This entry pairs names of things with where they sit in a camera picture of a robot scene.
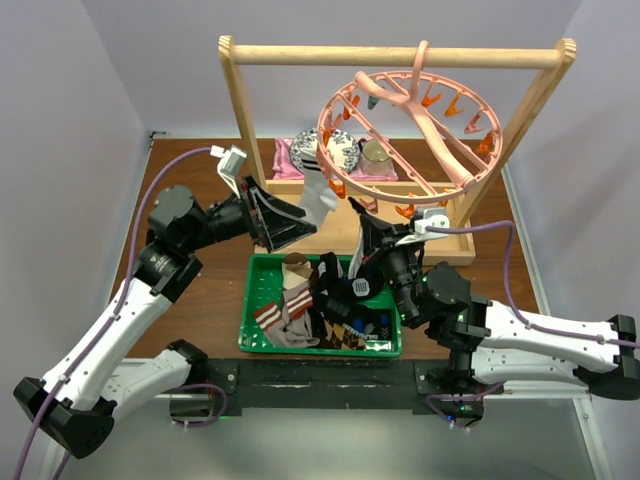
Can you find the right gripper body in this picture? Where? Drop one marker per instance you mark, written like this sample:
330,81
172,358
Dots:
398,254

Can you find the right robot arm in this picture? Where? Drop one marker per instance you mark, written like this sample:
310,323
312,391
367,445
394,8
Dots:
490,342

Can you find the brown argyle sock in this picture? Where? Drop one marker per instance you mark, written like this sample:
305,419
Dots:
340,338

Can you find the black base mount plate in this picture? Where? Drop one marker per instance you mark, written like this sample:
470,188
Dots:
416,385

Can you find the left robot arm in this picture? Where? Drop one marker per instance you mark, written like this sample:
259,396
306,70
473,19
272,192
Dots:
78,402

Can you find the brown and cream sock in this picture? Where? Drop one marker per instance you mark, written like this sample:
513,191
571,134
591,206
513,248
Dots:
296,270

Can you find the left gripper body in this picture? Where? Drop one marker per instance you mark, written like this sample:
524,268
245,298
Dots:
244,193

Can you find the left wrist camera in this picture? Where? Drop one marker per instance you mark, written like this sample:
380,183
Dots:
230,162

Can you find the green plastic tray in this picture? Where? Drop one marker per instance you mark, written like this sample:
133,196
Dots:
265,284

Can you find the grey sock with red stripes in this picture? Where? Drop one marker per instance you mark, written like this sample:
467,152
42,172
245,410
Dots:
288,324

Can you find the black sock with blue logo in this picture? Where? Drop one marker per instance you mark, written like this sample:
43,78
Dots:
373,323

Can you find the orange clothespin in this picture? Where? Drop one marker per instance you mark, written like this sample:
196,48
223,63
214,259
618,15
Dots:
338,188
407,211

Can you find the pink cloth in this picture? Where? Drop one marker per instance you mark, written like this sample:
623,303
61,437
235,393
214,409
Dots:
284,169

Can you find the floral ceramic plate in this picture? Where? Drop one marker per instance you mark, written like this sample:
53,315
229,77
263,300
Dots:
342,145

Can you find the wooden hanging rack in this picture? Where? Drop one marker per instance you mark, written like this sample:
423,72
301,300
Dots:
442,135

